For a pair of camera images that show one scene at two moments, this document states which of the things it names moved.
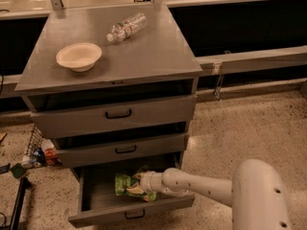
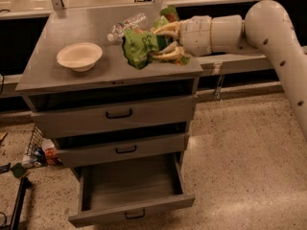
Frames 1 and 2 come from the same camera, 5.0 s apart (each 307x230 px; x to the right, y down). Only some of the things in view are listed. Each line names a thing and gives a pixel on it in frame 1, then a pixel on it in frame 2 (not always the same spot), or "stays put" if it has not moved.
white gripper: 147,180 -> 196,35
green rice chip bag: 123,180 -> 139,47
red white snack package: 51,156 stays put
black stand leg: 25,184 stays put
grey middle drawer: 89,150 stays put
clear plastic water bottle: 128,27 stays put
